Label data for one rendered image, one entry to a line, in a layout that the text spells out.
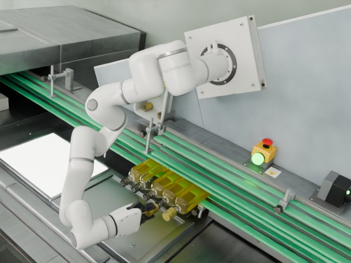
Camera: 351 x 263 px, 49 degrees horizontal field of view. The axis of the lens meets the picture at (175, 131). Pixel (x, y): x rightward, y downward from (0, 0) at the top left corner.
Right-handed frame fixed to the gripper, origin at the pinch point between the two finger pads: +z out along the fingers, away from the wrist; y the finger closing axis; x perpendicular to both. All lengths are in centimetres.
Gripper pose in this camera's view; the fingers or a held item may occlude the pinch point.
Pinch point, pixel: (148, 211)
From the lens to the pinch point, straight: 139.8
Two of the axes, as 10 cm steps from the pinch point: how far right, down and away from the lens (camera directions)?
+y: 1.6, -8.6, -4.8
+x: -6.0, -4.7, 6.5
